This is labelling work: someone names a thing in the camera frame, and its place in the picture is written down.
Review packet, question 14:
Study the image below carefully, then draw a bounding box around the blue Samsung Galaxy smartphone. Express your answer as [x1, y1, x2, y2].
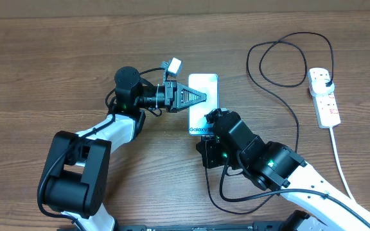
[188, 74, 219, 136]

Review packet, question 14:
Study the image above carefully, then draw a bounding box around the black USB charging cable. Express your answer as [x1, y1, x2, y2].
[203, 31, 335, 215]

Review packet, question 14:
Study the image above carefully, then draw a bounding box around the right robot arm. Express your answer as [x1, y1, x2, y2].
[197, 108, 370, 230]

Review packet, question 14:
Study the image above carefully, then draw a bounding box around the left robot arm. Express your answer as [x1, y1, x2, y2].
[37, 66, 207, 230]

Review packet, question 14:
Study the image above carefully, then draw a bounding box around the white charger plug adapter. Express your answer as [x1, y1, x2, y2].
[309, 80, 335, 97]

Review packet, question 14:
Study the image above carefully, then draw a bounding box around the white power strip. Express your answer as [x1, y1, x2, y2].
[307, 67, 341, 128]

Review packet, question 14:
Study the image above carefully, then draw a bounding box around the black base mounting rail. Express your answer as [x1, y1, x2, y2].
[56, 219, 311, 231]

